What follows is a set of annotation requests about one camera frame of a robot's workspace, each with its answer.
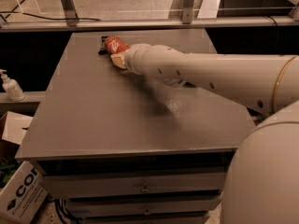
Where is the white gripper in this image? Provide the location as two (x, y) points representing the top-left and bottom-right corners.
(110, 43), (150, 76)

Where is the red coke can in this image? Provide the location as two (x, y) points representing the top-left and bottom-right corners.
(104, 36), (130, 54)

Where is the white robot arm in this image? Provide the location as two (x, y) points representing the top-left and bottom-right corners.
(110, 44), (299, 224)

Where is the black rxbar chocolate bar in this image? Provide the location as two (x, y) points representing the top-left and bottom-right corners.
(98, 36), (108, 55)

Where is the white pump bottle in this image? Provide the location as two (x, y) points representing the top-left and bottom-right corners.
(0, 69), (25, 102)

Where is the middle grey drawer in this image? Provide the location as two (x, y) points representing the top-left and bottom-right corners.
(66, 195), (221, 218)

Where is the grey drawer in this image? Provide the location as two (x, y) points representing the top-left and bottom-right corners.
(82, 212), (208, 224)
(66, 195), (221, 218)
(40, 170), (226, 199)

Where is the top grey drawer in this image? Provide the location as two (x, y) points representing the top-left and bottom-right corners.
(40, 170), (226, 199)

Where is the white cardboard box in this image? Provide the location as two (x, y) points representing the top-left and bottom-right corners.
(0, 111), (48, 224)

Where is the bottom grey drawer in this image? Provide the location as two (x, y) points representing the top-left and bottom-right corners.
(82, 212), (208, 224)

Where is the left metal bracket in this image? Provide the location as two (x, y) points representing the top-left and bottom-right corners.
(61, 0), (78, 27)

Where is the metal bracket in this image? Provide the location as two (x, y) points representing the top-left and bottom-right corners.
(61, 0), (78, 27)
(181, 0), (194, 24)

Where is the right metal bracket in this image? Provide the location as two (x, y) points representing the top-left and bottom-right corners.
(181, 0), (194, 24)

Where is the black cable on floor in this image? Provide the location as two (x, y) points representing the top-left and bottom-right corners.
(0, 0), (102, 22)

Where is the grey metal rail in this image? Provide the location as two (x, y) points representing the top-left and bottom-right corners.
(0, 16), (299, 33)

